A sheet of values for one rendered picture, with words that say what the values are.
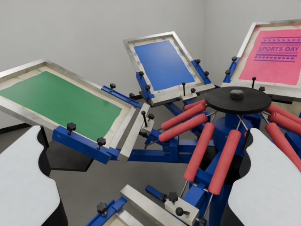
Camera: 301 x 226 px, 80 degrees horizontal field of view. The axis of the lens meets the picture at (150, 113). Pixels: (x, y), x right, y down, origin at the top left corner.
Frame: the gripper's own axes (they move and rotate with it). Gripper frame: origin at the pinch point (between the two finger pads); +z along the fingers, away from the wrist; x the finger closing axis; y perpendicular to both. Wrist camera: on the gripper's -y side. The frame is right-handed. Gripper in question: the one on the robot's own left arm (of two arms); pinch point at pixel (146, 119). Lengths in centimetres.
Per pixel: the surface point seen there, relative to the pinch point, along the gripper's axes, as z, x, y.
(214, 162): 60, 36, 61
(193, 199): 39, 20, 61
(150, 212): 35, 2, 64
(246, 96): 74, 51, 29
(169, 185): 133, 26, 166
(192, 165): 52, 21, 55
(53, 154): 90, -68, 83
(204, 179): 48, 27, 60
